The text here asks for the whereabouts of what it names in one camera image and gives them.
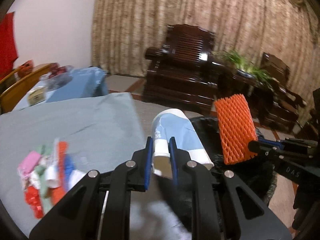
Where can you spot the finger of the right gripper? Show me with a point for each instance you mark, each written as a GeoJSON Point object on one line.
{"type": "Point", "coordinates": [262, 146]}

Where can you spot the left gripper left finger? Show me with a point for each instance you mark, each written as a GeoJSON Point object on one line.
{"type": "Point", "coordinates": [148, 162]}

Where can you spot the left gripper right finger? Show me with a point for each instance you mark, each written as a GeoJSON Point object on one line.
{"type": "Point", "coordinates": [172, 151]}

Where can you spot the orange foam net sleeve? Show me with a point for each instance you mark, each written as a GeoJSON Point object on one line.
{"type": "Point", "coordinates": [236, 128]}

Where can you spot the blue plastic bag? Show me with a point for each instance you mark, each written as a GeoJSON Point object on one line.
{"type": "Point", "coordinates": [68, 169]}

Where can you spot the pink paper piece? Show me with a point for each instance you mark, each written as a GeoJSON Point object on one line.
{"type": "Point", "coordinates": [28, 163]}

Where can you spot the white wrapper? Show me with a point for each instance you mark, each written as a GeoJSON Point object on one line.
{"type": "Point", "coordinates": [32, 179]}

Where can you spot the black lined trash bin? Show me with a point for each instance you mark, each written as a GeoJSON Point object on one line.
{"type": "Point", "coordinates": [257, 174]}

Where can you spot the dark wooden armchair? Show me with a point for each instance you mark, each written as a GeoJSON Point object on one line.
{"type": "Point", "coordinates": [278, 106]}
{"type": "Point", "coordinates": [182, 71]}

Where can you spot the dark wooden side table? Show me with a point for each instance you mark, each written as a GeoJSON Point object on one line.
{"type": "Point", "coordinates": [240, 92]}

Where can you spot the light blue tablecloth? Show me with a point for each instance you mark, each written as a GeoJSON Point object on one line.
{"type": "Point", "coordinates": [101, 133]}

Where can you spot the green potted plant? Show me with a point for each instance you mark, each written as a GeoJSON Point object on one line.
{"type": "Point", "coordinates": [246, 71]}

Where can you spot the darker blue tablecloth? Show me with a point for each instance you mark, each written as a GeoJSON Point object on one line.
{"type": "Point", "coordinates": [82, 83]}

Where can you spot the bag of red fruit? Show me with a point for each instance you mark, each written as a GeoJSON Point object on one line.
{"type": "Point", "coordinates": [57, 76]}

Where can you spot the red wrapper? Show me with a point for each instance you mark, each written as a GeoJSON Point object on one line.
{"type": "Point", "coordinates": [31, 196]}

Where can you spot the small tissue box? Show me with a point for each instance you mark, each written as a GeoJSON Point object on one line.
{"type": "Point", "coordinates": [36, 95]}

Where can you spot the beige patterned curtain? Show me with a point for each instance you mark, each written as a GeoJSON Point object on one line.
{"type": "Point", "coordinates": [289, 29]}

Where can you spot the red basket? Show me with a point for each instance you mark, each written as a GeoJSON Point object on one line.
{"type": "Point", "coordinates": [25, 69]}

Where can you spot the red cloth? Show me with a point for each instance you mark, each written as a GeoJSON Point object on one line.
{"type": "Point", "coordinates": [8, 52]}

